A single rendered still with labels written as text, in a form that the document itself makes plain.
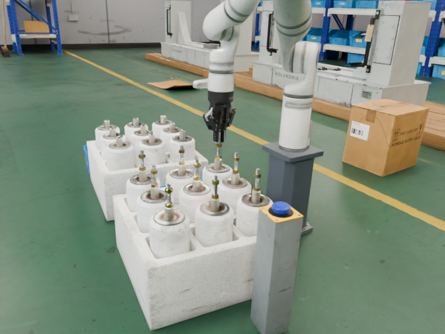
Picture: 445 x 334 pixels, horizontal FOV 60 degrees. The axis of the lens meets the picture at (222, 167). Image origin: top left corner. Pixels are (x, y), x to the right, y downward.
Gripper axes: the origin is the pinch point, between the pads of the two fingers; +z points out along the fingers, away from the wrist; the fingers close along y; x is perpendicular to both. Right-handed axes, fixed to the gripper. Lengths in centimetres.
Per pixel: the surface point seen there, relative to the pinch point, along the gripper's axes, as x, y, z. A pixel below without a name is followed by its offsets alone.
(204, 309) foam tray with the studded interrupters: -20.7, -29.4, 33.8
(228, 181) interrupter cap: -8.6, -5.9, 10.2
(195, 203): -8.3, -19.7, 12.3
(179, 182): 2.4, -14.7, 11.1
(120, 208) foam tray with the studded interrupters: 11.9, -28.7, 17.4
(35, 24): 533, 214, -6
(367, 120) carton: -12, 97, 12
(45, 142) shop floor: 131, 10, 36
